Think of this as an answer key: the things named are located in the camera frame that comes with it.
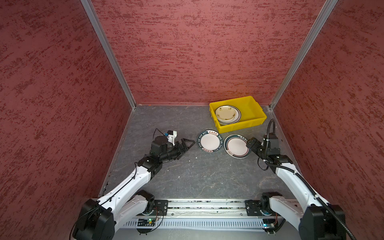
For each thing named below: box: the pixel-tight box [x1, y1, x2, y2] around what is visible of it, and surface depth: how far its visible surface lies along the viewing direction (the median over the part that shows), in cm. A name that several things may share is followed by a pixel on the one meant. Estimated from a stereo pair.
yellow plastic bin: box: [209, 95, 267, 134], surface depth 115 cm
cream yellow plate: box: [216, 105, 241, 125], surface depth 106 cm
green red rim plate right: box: [223, 134, 251, 159], surface depth 99 cm
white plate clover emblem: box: [215, 105, 238, 122], surface depth 112 cm
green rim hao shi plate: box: [197, 129, 223, 153], surface depth 102 cm
